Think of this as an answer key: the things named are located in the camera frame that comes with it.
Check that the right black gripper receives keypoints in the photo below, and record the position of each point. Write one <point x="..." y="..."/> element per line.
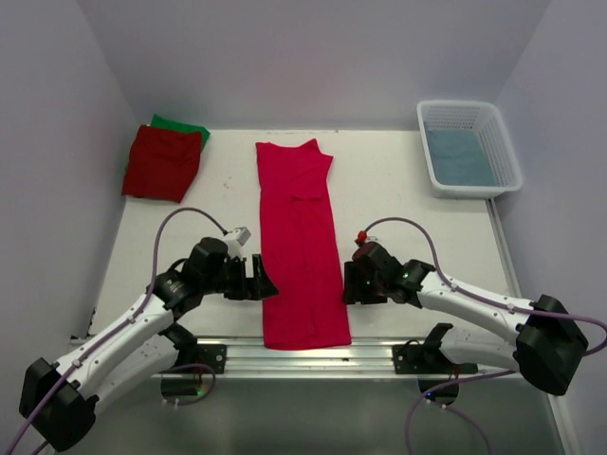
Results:
<point x="353" y="290"/>

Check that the folded green t shirt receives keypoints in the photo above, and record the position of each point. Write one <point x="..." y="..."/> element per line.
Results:
<point x="186" y="128"/>

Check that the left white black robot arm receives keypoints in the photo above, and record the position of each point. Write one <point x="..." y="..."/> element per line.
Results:
<point x="62" y="399"/>

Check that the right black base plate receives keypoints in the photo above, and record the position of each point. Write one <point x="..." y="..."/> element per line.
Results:
<point x="420" y="359"/>

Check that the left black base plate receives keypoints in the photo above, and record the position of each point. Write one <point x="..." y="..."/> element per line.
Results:
<point x="213" y="355"/>

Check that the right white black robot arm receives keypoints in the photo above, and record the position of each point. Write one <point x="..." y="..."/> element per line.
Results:
<point x="538" y="339"/>

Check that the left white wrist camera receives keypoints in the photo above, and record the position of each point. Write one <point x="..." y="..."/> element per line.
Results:
<point x="237" y="237"/>

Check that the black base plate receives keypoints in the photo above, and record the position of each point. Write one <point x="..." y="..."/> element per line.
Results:
<point x="420" y="359"/>
<point x="213" y="355"/>

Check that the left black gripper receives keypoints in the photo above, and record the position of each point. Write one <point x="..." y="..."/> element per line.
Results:
<point x="259" y="286"/>

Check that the white plastic mesh basket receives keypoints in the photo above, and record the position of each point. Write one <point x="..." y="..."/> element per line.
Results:
<point x="486" y="122"/>

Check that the crimson pink t shirt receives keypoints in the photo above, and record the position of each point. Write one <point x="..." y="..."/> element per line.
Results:
<point x="299" y="249"/>

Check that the folded dark red t shirt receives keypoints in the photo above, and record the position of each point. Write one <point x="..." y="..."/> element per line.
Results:
<point x="162" y="164"/>

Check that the blue t shirt in basket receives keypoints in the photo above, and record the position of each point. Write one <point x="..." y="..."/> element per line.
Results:
<point x="458" y="158"/>

